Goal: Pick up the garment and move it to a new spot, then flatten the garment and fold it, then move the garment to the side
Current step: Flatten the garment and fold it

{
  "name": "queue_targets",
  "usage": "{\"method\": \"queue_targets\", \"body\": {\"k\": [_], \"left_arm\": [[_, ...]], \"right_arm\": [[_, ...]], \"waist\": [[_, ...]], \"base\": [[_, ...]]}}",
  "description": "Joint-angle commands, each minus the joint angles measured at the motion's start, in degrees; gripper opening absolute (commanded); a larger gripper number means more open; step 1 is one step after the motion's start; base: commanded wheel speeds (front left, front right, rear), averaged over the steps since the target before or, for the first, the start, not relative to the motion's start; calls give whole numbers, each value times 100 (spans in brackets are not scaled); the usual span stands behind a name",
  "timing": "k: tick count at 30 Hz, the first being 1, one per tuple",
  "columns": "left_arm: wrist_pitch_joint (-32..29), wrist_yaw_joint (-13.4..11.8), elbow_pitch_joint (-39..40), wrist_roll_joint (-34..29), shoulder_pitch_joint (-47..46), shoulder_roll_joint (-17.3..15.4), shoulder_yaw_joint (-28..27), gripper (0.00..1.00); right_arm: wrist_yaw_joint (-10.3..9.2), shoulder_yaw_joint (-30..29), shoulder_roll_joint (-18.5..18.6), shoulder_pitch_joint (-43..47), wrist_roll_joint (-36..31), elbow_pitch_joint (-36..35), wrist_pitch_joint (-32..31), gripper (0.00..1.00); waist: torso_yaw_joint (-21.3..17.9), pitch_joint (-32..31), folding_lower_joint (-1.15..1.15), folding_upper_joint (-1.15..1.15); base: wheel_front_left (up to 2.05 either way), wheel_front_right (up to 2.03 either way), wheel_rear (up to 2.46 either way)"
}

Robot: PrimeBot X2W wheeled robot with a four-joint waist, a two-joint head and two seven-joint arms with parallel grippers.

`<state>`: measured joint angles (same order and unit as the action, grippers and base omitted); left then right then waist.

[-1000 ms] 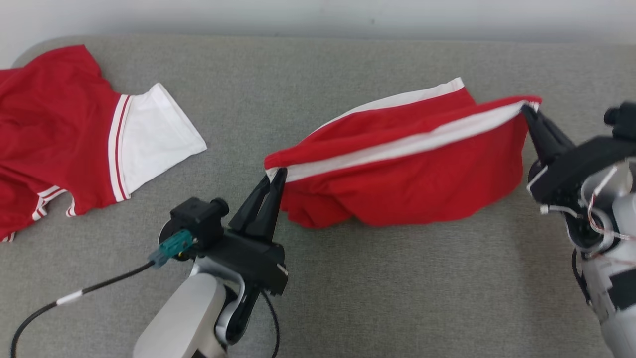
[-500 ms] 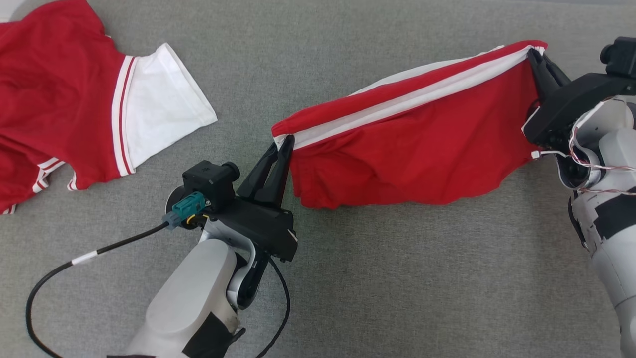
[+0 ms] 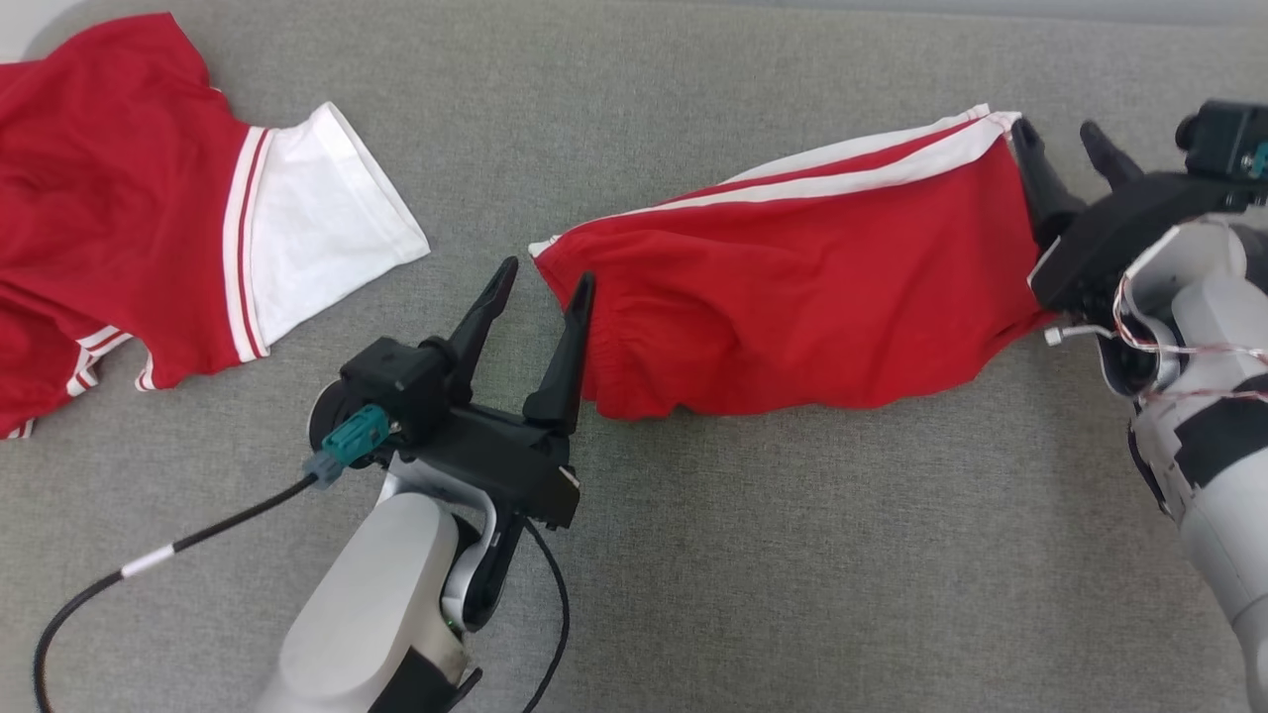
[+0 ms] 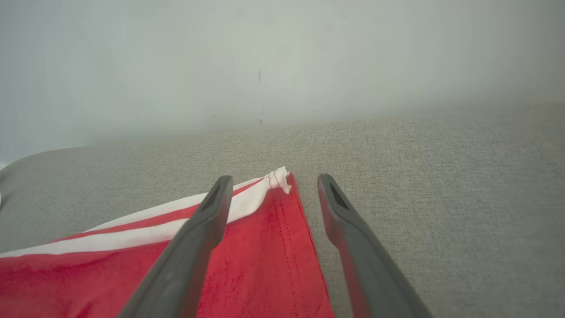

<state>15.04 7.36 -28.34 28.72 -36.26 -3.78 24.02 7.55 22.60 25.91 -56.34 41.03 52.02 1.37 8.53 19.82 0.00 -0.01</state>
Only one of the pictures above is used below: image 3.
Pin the red shorts with white stripes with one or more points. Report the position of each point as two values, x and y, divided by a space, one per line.
792 297

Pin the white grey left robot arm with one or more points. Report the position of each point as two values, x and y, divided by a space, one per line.
386 594

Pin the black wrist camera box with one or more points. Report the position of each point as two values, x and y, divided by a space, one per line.
396 381
1223 139

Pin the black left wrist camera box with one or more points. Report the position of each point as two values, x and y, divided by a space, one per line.
396 381

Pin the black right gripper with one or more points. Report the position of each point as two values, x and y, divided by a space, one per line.
1109 238

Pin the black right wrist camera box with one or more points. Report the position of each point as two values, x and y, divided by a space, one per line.
1223 139

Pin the red white numbered jersey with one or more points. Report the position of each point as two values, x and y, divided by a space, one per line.
109 198

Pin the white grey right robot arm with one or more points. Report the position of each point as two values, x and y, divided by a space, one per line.
1218 495

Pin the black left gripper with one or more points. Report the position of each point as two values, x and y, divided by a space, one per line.
495 465

